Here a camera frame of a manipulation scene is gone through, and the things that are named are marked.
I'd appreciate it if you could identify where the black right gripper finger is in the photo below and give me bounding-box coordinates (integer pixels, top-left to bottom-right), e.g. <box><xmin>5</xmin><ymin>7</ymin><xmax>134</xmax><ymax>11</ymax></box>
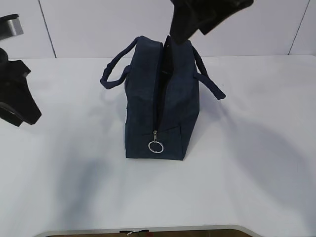
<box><xmin>198</xmin><ymin>0</ymin><xmax>254</xmax><ymax>35</ymax></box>
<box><xmin>169</xmin><ymin>0</ymin><xmax>222</xmax><ymax>44</ymax></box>

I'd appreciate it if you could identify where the silver zipper pull ring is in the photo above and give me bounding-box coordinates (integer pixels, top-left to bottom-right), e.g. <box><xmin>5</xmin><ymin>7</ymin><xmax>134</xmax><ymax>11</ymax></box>
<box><xmin>148</xmin><ymin>130</ymin><xmax>164</xmax><ymax>154</ymax></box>

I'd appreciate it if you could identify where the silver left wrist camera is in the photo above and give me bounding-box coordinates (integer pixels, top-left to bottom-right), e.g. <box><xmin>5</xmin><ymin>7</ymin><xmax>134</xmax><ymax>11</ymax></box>
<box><xmin>0</xmin><ymin>14</ymin><xmax>24</xmax><ymax>40</ymax></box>

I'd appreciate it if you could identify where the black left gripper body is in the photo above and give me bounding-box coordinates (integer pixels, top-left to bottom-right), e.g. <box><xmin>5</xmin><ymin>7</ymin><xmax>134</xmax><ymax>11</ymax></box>
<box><xmin>0</xmin><ymin>48</ymin><xmax>31</xmax><ymax>85</ymax></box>

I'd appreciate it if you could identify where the navy blue lunch bag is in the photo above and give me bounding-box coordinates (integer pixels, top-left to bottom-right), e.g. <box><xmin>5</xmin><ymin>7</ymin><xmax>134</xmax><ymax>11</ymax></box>
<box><xmin>100</xmin><ymin>36</ymin><xmax>226</xmax><ymax>160</ymax></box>

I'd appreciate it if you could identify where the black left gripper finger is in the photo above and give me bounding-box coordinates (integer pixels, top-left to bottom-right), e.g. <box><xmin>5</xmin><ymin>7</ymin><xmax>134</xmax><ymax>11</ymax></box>
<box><xmin>0</xmin><ymin>84</ymin><xmax>41</xmax><ymax>125</ymax></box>
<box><xmin>0</xmin><ymin>109</ymin><xmax>23</xmax><ymax>127</ymax></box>

